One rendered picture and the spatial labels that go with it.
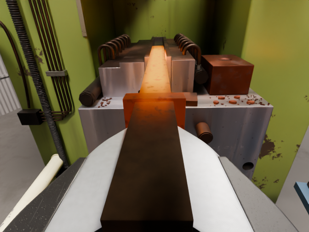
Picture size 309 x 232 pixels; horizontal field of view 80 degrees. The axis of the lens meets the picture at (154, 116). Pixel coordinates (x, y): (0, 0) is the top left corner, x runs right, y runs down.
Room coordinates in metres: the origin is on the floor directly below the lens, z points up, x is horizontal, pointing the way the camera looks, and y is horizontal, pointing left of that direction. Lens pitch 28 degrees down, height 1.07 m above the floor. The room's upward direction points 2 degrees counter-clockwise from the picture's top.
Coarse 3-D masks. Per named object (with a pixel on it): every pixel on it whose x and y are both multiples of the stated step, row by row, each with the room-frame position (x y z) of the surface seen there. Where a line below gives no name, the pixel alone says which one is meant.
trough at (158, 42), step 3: (156, 39) 0.78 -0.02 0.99; (159, 39) 0.78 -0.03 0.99; (162, 39) 0.78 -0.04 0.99; (153, 42) 0.64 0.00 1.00; (156, 42) 0.74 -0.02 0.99; (159, 42) 0.74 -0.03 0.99; (162, 42) 0.73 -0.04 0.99; (153, 45) 0.61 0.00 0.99; (156, 45) 0.66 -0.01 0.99; (159, 45) 0.66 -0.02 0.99; (162, 45) 0.66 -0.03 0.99; (165, 51) 0.45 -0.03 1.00; (165, 54) 0.43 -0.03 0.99
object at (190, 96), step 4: (184, 92) 0.37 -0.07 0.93; (188, 96) 0.35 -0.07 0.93; (192, 96) 0.35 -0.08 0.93; (196, 96) 0.35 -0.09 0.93; (188, 100) 0.33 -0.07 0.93; (192, 100) 0.33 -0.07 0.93; (196, 100) 0.33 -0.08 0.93; (188, 104) 0.33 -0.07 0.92; (192, 104) 0.33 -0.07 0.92; (196, 104) 0.33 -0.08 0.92
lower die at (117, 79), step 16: (128, 48) 0.65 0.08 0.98; (144, 48) 0.57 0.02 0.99; (176, 48) 0.54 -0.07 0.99; (112, 64) 0.42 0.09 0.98; (128, 64) 0.39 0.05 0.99; (144, 64) 0.39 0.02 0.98; (176, 64) 0.38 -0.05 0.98; (192, 64) 0.38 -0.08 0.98; (112, 80) 0.39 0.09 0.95; (128, 80) 0.39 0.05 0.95; (176, 80) 0.38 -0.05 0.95; (192, 80) 0.38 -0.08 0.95; (112, 96) 0.39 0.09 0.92
